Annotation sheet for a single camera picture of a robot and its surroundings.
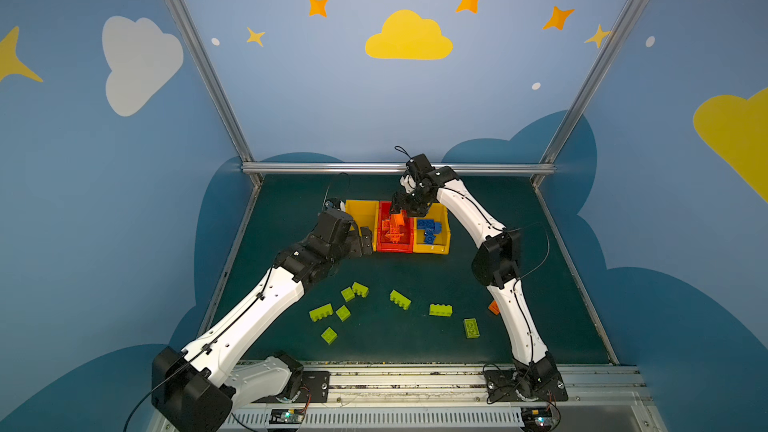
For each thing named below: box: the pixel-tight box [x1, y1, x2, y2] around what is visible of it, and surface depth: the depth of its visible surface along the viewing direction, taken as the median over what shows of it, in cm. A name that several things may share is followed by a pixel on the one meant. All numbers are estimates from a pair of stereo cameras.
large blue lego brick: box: [418, 219, 442, 234], surface depth 106 cm
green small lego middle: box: [335, 304, 351, 322], surface depth 88 cm
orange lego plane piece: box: [382, 213, 405, 244], surface depth 102 cm
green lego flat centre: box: [429, 303, 453, 317], surface depth 88 cm
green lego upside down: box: [463, 318, 481, 339], surface depth 85 cm
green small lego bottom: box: [320, 326, 338, 345], surface depth 83 cm
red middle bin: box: [377, 201, 414, 253], surface depth 101 cm
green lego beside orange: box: [352, 281, 369, 298], surface depth 91 cm
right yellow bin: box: [413, 203, 451, 254], surface depth 103 cm
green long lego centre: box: [390, 289, 412, 310], surface depth 90 cm
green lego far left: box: [309, 303, 334, 322], surface depth 86 cm
